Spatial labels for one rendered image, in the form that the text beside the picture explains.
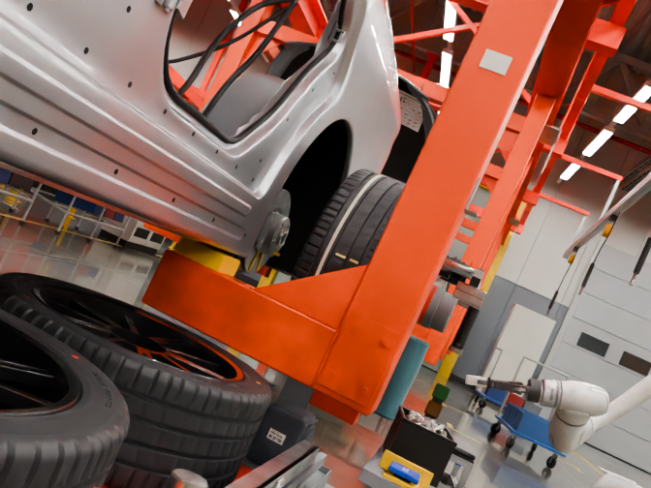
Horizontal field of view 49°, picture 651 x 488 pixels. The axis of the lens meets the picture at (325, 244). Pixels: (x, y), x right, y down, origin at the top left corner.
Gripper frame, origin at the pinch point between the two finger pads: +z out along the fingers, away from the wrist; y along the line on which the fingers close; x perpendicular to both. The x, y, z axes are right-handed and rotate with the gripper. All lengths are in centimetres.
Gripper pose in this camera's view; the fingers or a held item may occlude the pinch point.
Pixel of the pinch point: (477, 381)
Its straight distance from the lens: 241.4
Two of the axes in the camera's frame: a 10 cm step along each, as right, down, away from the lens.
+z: -9.8, -1.4, 1.3
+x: -1.5, 9.8, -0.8
